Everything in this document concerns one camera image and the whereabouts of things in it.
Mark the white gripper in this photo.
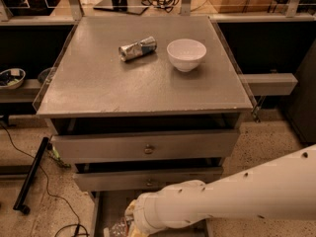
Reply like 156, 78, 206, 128
124, 193, 166, 237

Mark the clear plastic water bottle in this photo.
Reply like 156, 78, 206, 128
104, 216, 133, 237

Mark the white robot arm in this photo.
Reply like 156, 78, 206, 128
125, 145, 316, 235

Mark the bottom grey drawer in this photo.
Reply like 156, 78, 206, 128
91, 190, 215, 237

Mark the grey drawer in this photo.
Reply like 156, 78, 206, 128
91, 190, 215, 237
73, 167, 223, 192
51, 129, 239, 164

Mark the middle grey drawer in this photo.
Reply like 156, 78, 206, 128
73, 167, 223, 192

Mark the top grey drawer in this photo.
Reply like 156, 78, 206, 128
51, 129, 239, 164

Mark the grey drawer cabinet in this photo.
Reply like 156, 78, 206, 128
33, 15, 258, 237

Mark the black bar on floor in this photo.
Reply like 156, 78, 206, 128
13, 137, 49, 215

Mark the dark round bowl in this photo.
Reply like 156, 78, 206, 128
38, 67, 56, 84

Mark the white ceramic bowl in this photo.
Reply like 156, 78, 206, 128
167, 39, 206, 72

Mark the crushed silver can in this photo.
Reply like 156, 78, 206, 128
118, 37, 157, 62

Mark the white bowl with items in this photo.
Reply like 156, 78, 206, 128
0, 68, 26, 90

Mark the black monitor stand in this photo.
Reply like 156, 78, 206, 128
94, 0, 148, 15

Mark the black floor cable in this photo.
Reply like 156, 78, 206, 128
0, 120, 91, 237

